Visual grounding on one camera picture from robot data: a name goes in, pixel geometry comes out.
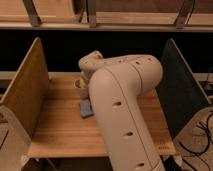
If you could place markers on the metal shelf bracket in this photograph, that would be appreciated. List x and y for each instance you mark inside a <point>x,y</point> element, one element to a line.
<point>184,14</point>
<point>91,13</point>
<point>33,16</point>

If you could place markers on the right dark side panel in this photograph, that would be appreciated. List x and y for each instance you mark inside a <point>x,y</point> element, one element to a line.
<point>180,94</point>

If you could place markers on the left metal shelf bracket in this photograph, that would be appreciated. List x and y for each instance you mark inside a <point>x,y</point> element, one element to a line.
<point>33,16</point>

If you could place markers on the left wooden side panel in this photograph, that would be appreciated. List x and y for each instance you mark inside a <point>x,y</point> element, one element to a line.
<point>23,98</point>

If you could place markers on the blue sponge block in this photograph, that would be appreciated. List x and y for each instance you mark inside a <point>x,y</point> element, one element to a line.
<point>85,109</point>

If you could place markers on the middle metal shelf bracket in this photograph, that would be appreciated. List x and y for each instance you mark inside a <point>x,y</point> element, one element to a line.
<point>91,13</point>

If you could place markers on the upper wooden shelf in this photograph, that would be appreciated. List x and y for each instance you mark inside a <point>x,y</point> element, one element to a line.
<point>111,15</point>

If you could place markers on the right metal shelf bracket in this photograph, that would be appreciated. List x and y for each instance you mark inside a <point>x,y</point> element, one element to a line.
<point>184,14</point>

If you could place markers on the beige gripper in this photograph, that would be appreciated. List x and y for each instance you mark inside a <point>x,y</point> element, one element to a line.
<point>90,63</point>

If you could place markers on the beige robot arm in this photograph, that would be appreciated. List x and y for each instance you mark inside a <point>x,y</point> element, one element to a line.
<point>114,85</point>

